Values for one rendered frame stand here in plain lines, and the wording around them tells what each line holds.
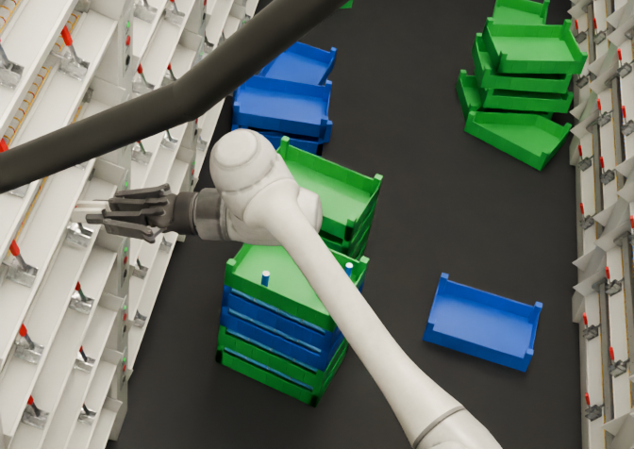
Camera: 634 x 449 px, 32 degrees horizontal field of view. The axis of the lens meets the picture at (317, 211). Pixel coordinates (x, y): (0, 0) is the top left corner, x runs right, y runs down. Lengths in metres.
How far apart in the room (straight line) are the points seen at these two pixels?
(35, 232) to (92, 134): 1.11
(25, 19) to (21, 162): 0.84
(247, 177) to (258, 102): 1.97
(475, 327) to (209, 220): 1.48
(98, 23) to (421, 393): 0.79
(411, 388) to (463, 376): 1.40
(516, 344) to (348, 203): 0.65
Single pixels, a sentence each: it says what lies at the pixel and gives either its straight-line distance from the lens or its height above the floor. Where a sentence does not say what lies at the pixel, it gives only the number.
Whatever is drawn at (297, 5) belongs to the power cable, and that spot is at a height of 2.06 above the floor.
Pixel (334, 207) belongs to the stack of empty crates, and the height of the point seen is 0.32.
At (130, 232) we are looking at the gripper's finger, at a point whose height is 1.00.
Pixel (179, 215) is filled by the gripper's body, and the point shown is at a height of 1.05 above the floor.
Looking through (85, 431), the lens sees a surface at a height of 0.32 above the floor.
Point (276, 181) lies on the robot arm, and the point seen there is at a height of 1.24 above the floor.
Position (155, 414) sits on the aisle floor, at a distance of 2.87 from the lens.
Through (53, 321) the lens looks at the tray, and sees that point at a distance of 1.90.
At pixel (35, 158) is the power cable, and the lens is 0.69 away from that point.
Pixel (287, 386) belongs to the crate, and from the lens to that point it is 2.90.
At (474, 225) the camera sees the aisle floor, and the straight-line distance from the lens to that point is 3.46.
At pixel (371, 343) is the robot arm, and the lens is 1.68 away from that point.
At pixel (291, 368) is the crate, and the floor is 0.12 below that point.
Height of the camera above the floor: 2.39
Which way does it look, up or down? 45 degrees down
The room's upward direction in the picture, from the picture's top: 11 degrees clockwise
